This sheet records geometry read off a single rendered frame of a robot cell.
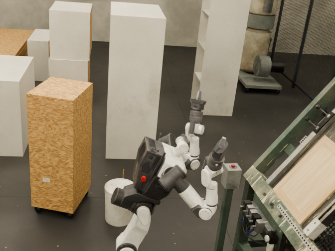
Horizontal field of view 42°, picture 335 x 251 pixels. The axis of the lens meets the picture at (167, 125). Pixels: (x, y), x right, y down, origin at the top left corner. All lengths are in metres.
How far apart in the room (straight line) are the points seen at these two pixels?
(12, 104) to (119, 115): 1.22
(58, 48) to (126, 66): 1.99
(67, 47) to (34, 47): 1.25
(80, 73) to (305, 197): 4.43
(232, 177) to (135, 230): 0.99
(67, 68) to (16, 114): 1.75
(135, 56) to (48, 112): 1.45
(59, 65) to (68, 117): 3.01
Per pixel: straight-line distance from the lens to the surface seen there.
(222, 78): 6.78
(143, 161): 2.64
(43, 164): 4.14
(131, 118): 5.18
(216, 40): 6.59
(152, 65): 4.97
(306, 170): 3.35
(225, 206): 3.74
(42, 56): 7.88
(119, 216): 4.23
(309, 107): 3.65
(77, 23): 6.63
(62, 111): 3.83
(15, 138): 5.41
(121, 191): 2.84
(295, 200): 3.28
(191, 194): 2.57
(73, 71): 6.79
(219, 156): 2.37
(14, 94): 5.19
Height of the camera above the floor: 2.63
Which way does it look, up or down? 24 degrees down
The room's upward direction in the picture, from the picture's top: 6 degrees clockwise
